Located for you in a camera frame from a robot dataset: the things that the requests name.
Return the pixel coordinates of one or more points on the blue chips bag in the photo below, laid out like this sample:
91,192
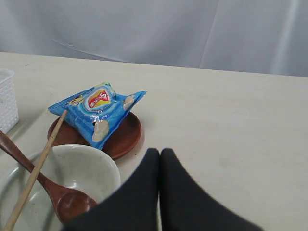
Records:
96,113

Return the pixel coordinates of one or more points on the white floral ceramic bowl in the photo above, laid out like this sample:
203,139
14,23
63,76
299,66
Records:
73,166

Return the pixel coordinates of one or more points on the white perforated plastic basket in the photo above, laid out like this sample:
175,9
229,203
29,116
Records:
8,106

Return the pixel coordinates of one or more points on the red-brown wooden spoon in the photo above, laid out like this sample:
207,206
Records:
68,203

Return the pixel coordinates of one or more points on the brown round wooden plate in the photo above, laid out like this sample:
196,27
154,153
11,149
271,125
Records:
120,143

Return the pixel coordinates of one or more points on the brown wooden chopstick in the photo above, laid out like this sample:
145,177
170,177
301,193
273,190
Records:
33,176

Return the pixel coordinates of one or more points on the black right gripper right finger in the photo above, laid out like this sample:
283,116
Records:
185,206

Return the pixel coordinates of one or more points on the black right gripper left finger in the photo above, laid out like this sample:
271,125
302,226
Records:
133,207

